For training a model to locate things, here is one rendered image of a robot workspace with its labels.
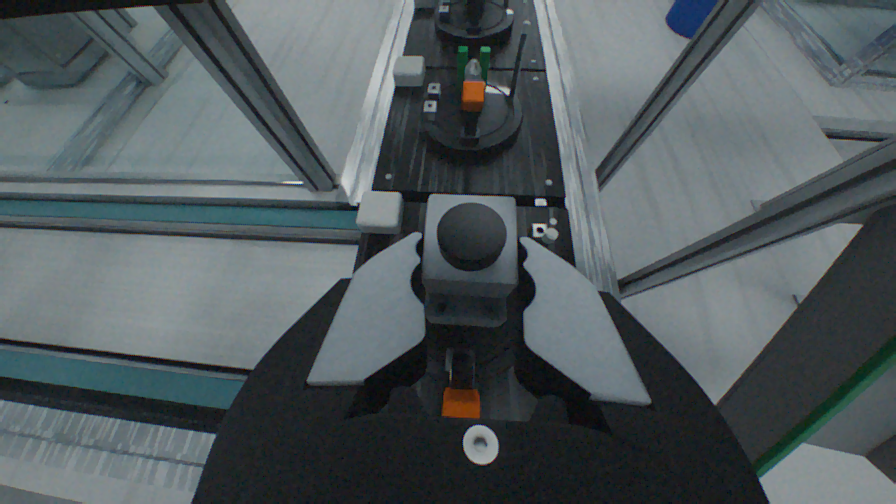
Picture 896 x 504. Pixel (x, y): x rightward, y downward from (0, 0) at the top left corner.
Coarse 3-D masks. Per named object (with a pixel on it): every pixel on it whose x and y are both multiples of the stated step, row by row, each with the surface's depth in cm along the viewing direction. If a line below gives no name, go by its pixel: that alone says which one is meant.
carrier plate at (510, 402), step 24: (408, 216) 29; (528, 216) 29; (552, 216) 29; (360, 240) 28; (384, 240) 28; (360, 264) 27; (432, 384) 22; (480, 384) 22; (504, 384) 22; (432, 408) 22; (504, 408) 21; (528, 408) 21
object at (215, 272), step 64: (0, 192) 34; (64, 192) 33; (128, 192) 33; (192, 192) 33; (256, 192) 32; (320, 192) 32; (64, 256) 34; (128, 256) 34; (192, 256) 34; (256, 256) 33; (320, 256) 33; (0, 320) 31; (64, 320) 31; (128, 320) 30; (192, 320) 30; (256, 320) 30; (64, 384) 25; (128, 384) 25; (192, 384) 25
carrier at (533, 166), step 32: (416, 64) 37; (480, 64) 31; (416, 96) 37; (448, 96) 34; (512, 96) 34; (544, 96) 37; (416, 128) 35; (448, 128) 32; (480, 128) 31; (512, 128) 31; (544, 128) 34; (384, 160) 32; (416, 160) 32; (448, 160) 32; (480, 160) 32; (512, 160) 32; (544, 160) 32; (416, 192) 31; (448, 192) 30; (480, 192) 30; (512, 192) 30; (544, 192) 30
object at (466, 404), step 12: (456, 360) 14; (468, 360) 14; (456, 372) 14; (468, 372) 14; (456, 384) 14; (468, 384) 14; (444, 396) 14; (456, 396) 13; (468, 396) 13; (444, 408) 13; (456, 408) 13; (468, 408) 13; (480, 408) 13
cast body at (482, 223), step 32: (448, 224) 10; (480, 224) 10; (512, 224) 11; (448, 256) 10; (480, 256) 10; (512, 256) 11; (448, 288) 12; (480, 288) 11; (512, 288) 11; (448, 320) 13; (480, 320) 13
